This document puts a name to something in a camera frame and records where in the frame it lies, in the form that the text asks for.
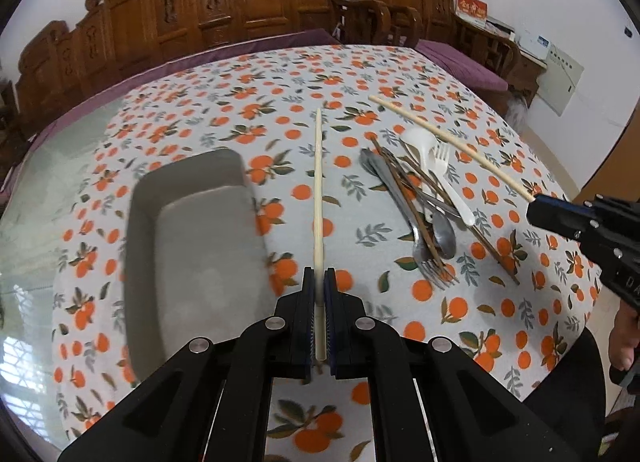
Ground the metal rectangular tray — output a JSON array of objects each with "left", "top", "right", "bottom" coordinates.
[{"left": 122, "top": 149, "right": 277, "bottom": 380}]

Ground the purple sofa cushion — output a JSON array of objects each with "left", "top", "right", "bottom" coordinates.
[{"left": 0, "top": 27, "right": 342, "bottom": 203}]

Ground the white plastic spoon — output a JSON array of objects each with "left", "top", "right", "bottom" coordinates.
[{"left": 400, "top": 126, "right": 476, "bottom": 228}]

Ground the carved wooden sofa bench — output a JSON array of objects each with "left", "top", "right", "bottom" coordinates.
[{"left": 14, "top": 0, "right": 392, "bottom": 138}]

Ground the light bamboo chopstick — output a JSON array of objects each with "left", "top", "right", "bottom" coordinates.
[
  {"left": 312, "top": 108, "right": 326, "bottom": 364},
  {"left": 368, "top": 95, "right": 535, "bottom": 203}
]

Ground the purple armchair cushion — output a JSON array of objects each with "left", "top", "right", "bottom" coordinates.
[{"left": 414, "top": 40, "right": 508, "bottom": 92}]

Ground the wooden side table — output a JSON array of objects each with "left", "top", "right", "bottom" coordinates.
[{"left": 452, "top": 16, "right": 547, "bottom": 107}]

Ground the red calendar sign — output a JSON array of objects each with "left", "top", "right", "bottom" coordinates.
[{"left": 456, "top": 0, "right": 488, "bottom": 23}]

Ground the metal spoon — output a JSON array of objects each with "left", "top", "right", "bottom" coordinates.
[{"left": 369, "top": 153, "right": 457, "bottom": 260}]

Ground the metal fork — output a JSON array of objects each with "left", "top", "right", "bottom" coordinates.
[{"left": 360, "top": 149, "right": 449, "bottom": 289}]

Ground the right hand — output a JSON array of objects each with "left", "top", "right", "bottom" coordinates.
[{"left": 608, "top": 300, "right": 639, "bottom": 371}]

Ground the white plastic fork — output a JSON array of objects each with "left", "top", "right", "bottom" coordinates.
[{"left": 427, "top": 141, "right": 454, "bottom": 208}]

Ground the orange print tablecloth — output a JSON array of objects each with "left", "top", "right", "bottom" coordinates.
[{"left": 53, "top": 45, "right": 605, "bottom": 461}]

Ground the dark brown wooden chopstick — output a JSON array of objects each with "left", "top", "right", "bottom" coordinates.
[{"left": 368, "top": 138, "right": 444, "bottom": 277}]

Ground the white wall electrical panel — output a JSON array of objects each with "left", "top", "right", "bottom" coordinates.
[{"left": 537, "top": 44, "right": 584, "bottom": 116}]

